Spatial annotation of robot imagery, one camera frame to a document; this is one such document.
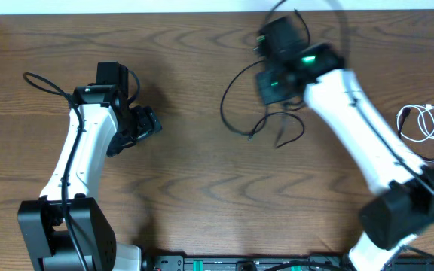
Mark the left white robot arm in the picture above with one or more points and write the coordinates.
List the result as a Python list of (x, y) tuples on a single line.
[(64, 228)]

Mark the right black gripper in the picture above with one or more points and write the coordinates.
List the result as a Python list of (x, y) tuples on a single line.
[(269, 93)]

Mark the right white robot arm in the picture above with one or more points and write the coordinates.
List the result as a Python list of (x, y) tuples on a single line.
[(402, 182)]

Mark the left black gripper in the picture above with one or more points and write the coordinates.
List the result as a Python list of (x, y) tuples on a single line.
[(149, 121)]

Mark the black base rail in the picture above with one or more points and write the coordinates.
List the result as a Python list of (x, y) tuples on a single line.
[(183, 262)]

